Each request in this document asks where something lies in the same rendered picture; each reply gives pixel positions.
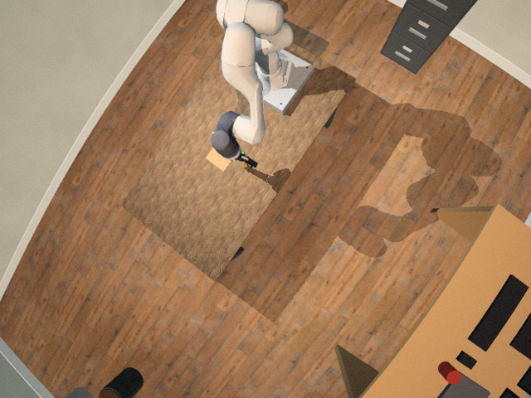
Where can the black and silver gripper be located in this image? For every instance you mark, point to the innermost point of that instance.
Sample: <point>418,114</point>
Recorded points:
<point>247,160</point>

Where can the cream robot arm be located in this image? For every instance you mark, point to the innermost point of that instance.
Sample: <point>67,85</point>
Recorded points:
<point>242,44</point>

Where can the tan square mat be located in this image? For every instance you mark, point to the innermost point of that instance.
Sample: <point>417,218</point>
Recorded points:
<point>218,160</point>

